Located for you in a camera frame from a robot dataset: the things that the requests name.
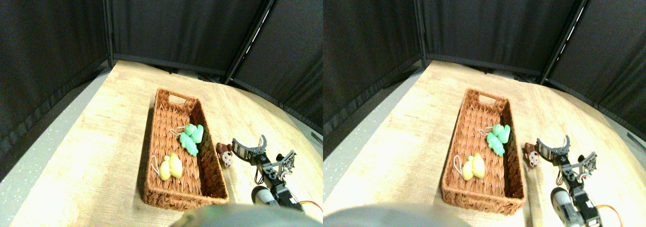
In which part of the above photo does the brown monkey toy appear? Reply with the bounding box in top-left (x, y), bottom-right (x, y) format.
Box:
top-left (523, 143), bottom-right (540, 168)
top-left (216, 142), bottom-right (234, 168)

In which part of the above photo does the yellow toy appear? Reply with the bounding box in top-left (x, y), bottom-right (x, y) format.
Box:
top-left (453, 153), bottom-right (486, 181)
top-left (151, 153), bottom-right (183, 181)

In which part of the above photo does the brown wicker basket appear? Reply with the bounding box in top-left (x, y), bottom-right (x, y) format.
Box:
top-left (442, 88), bottom-right (525, 216)
top-left (143, 88), bottom-right (229, 211)

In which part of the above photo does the orange wire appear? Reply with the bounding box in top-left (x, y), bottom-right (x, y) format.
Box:
top-left (598, 205), bottom-right (623, 227)
top-left (300, 200), bottom-right (324, 213)

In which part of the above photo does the black curtain stand pole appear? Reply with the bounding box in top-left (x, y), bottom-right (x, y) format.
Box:
top-left (223, 0), bottom-right (285, 85)
top-left (539, 0), bottom-right (598, 85)
top-left (102, 0), bottom-right (116, 70)
top-left (412, 0), bottom-right (429, 70)

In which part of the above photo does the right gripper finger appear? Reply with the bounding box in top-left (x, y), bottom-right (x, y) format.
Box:
top-left (232, 138), bottom-right (259, 165)
top-left (254, 135), bottom-right (268, 160)
top-left (536, 137), bottom-right (563, 165)
top-left (558, 135), bottom-right (572, 160)

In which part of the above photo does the green toy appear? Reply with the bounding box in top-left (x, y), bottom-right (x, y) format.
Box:
top-left (492, 125), bottom-right (511, 144)
top-left (169, 128), bottom-right (200, 157)
top-left (186, 124), bottom-right (204, 144)
top-left (477, 128), bottom-right (506, 157)

